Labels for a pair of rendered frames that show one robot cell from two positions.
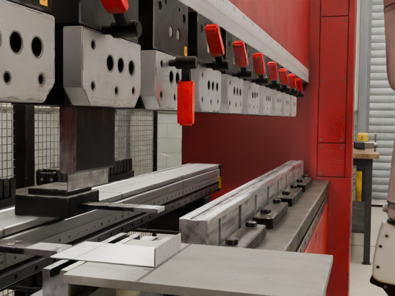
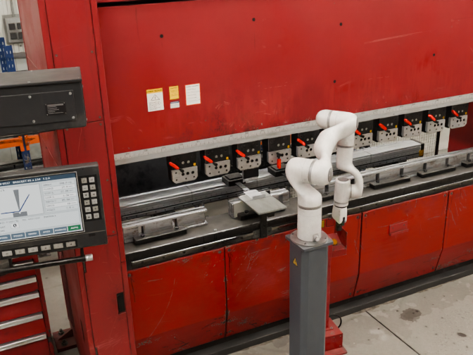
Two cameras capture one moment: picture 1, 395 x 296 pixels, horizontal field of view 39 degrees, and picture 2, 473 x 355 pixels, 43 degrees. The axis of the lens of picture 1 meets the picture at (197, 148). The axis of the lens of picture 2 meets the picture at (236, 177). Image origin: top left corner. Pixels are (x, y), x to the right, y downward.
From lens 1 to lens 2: 304 cm
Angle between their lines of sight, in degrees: 51
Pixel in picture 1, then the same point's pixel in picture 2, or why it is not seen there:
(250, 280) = (259, 207)
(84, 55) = (238, 163)
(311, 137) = not seen: outside the picture
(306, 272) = (271, 208)
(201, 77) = (300, 149)
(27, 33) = (223, 165)
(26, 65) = (222, 169)
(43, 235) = (272, 179)
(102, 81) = (245, 165)
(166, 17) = (275, 143)
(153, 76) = (268, 158)
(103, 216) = not seen: hidden behind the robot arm
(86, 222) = not seen: hidden behind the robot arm
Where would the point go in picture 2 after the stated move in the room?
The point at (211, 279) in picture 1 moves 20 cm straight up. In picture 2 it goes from (254, 205) to (253, 172)
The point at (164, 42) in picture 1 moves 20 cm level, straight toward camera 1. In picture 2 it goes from (274, 148) to (251, 158)
